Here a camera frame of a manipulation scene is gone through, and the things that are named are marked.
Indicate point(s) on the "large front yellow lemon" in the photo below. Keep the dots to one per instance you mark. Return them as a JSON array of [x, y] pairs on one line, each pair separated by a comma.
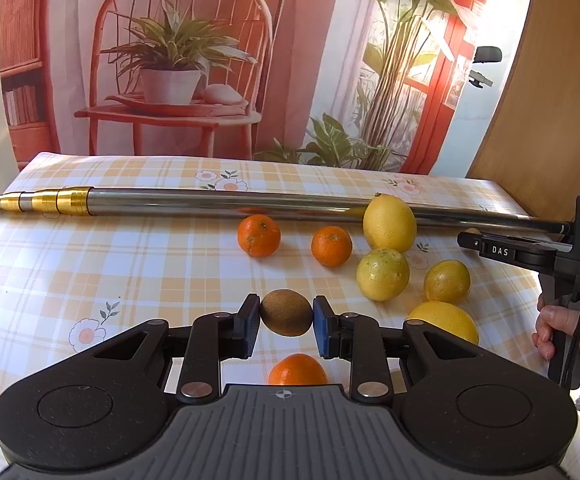
[[447, 316]]

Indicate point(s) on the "black camera on stand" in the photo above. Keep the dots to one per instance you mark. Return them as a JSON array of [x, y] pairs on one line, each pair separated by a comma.
[[484, 55]]

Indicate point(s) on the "telescopic metal pole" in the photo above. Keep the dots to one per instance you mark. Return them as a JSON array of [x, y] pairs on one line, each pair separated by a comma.
[[90, 201]]

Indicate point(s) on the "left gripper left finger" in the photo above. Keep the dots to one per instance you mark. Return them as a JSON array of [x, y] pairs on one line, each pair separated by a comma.
[[213, 339]]

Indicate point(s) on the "greenish yellow lemon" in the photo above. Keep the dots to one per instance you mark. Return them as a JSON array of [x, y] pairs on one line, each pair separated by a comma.
[[382, 274]]

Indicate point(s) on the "wooden headboard panel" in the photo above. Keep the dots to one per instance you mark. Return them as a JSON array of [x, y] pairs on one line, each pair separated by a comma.
[[532, 147]]

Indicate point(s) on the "brown kiwi fruit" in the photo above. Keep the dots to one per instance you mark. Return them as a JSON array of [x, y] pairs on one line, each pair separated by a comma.
[[286, 313]]

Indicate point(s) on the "large lemon by pole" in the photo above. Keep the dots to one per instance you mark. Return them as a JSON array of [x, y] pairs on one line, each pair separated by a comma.
[[388, 222]]

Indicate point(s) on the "printed room backdrop cloth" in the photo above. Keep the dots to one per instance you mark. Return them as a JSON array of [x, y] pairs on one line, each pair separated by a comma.
[[360, 84]]

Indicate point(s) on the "mandarin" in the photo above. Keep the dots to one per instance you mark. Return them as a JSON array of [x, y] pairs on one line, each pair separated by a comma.
[[297, 370], [258, 236], [331, 246]]

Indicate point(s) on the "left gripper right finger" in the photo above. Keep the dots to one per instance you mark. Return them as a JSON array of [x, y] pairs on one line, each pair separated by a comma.
[[357, 339]]

